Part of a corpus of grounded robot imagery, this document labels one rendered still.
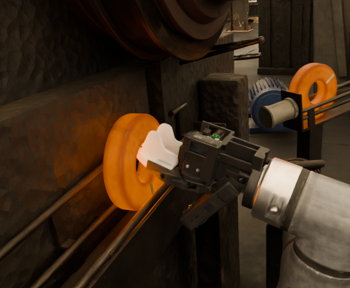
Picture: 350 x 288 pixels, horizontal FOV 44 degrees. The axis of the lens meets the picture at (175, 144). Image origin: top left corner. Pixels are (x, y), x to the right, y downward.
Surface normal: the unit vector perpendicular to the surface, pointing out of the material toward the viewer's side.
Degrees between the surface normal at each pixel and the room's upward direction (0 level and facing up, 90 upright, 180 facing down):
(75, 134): 90
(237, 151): 91
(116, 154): 59
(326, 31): 90
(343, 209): 47
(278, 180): 42
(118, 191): 101
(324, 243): 79
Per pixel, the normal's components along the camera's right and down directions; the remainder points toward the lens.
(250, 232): -0.07, -0.94
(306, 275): -0.69, 0.11
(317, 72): 0.48, 0.26
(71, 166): 0.90, 0.09
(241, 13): -0.43, 0.34
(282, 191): -0.26, -0.21
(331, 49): -0.64, 0.31
